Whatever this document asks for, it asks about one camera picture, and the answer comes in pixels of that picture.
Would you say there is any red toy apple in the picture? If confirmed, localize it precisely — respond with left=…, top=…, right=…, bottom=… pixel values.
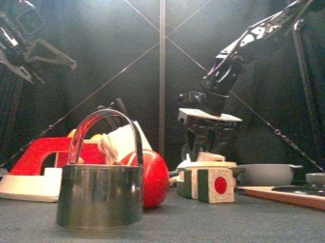
left=120, top=149, right=171, bottom=210

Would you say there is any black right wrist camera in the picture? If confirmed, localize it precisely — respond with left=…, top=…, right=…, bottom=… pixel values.
left=177, top=90, right=210, bottom=110

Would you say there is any vertical metal frame pole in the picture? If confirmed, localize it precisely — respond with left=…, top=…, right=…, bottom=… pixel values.
left=158, top=0, right=167, bottom=157

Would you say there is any white sushi roll green wrap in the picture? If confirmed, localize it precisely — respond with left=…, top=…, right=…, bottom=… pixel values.
left=175, top=169, right=201, bottom=200

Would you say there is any small grey bowl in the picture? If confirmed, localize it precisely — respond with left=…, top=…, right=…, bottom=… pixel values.
left=305, top=172, right=325, bottom=187

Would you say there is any white crumpled cloth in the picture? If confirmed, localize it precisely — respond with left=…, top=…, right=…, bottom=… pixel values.
left=98, top=120, right=155, bottom=166

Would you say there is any diagonal brace wire with turnbuckle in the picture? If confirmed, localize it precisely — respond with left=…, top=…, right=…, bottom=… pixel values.
left=124, top=0, right=325, bottom=174

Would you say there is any small white sushi roll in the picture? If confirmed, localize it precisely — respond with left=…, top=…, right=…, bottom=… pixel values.
left=195, top=151, right=227, bottom=163

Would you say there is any red and white toy iron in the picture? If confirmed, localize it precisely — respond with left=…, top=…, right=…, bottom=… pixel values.
left=0, top=136, right=108, bottom=204

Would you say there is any black napkin holder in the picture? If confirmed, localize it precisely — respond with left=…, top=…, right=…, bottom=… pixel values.
left=95, top=98, right=132, bottom=131

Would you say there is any grey pot with handles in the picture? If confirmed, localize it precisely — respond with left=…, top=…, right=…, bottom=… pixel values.
left=230, top=163, right=305, bottom=187

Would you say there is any yellow toy food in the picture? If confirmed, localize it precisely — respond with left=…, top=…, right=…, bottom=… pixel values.
left=66, top=127, right=106, bottom=141

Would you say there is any black flat utensil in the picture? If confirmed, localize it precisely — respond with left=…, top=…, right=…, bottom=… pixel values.
left=270, top=184, right=325, bottom=197

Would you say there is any slanted black frame strut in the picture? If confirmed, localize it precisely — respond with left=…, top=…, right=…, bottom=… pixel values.
left=290, top=18, right=322, bottom=159

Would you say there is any shiny metal pail with handle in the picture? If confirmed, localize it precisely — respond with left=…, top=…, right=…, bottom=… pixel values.
left=55, top=108, right=146, bottom=230

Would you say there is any white sushi roll red centre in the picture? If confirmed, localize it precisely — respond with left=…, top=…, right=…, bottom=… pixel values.
left=197, top=167, right=237, bottom=204

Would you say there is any wooden cutting board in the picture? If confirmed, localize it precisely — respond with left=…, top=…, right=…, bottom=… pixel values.
left=237, top=185, right=325, bottom=211

